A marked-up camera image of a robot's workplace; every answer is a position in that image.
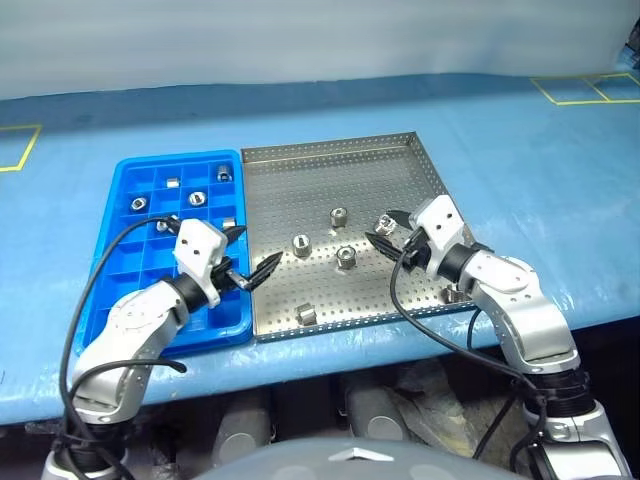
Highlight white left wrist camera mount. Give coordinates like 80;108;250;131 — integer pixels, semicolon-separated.
172;218;230;308

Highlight grey dome with silver emblem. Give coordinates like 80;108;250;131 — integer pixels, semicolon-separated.
194;438;521;480

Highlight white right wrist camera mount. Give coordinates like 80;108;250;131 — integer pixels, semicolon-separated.
408;195;470;277

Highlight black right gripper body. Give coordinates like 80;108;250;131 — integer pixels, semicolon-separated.
399;226;431;273

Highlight dark blue object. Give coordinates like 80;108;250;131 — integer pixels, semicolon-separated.
621;34;640;69

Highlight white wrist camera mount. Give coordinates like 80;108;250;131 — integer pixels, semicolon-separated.
172;218;230;308
408;195;470;277

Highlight blue plastic table cover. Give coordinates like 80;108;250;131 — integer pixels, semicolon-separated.
0;72;640;429

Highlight perforated metal tray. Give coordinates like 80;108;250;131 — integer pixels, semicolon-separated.
241;131;479;344

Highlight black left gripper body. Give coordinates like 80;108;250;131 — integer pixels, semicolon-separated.
212;255;252;296

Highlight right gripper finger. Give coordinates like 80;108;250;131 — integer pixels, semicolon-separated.
386;209;415;232
364;230;406;263

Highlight crumpled clear plastic sheet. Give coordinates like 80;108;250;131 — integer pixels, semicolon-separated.
399;359;501;451

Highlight blue compartment tray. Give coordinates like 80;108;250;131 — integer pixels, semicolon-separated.
73;148;254;359

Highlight grey rounded cylinder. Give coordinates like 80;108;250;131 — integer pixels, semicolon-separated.
214;394;274;466
344;384;406;441

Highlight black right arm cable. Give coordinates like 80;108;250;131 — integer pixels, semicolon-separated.
390;247;551;480

